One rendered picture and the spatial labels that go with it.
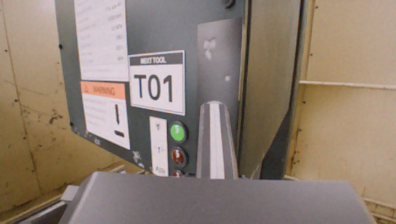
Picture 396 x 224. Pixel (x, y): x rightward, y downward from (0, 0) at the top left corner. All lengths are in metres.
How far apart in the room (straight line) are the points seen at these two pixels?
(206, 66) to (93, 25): 0.23
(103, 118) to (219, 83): 0.24
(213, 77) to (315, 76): 1.04
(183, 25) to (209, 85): 0.07
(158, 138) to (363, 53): 1.13
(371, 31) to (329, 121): 0.51
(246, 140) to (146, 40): 0.17
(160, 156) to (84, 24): 0.27
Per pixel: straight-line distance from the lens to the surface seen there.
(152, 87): 0.21
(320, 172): 1.32
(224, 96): 0.16
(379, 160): 1.32
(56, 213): 0.44
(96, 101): 0.35
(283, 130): 0.86
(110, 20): 0.30
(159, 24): 0.21
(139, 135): 0.26
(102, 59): 0.31
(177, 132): 0.19
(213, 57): 0.16
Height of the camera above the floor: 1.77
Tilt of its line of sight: 13 degrees down
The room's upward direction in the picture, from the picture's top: 1 degrees clockwise
